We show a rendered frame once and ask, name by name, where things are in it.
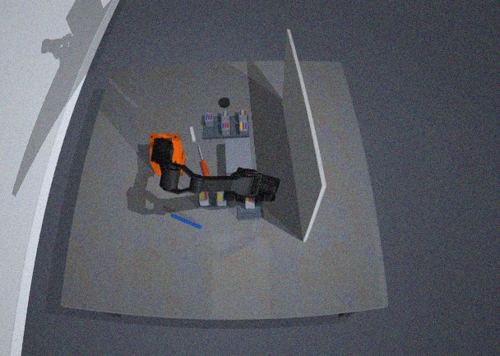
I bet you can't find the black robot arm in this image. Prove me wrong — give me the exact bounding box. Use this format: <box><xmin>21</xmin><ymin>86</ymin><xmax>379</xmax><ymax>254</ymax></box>
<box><xmin>150</xmin><ymin>137</ymin><xmax>280</xmax><ymax>196</ymax></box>

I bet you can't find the orange-handled screwdriver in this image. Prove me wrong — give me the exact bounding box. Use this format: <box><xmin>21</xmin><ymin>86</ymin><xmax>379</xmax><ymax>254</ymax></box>
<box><xmin>198</xmin><ymin>146</ymin><xmax>209</xmax><ymax>176</ymax></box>

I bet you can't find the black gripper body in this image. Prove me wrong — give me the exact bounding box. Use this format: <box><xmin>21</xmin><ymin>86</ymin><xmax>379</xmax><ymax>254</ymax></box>
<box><xmin>224</xmin><ymin>191</ymin><xmax>275</xmax><ymax>201</ymax></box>

